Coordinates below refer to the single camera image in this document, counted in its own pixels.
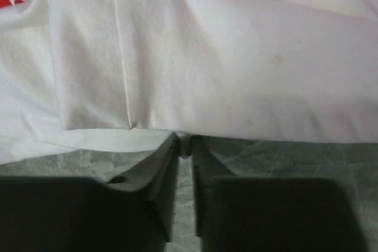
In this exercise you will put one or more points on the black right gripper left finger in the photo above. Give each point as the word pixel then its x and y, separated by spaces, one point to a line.
pixel 140 201

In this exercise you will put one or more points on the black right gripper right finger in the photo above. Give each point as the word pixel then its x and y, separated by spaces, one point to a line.
pixel 205 167

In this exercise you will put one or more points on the white t-shirt with red print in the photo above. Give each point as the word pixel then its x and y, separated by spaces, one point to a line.
pixel 121 75

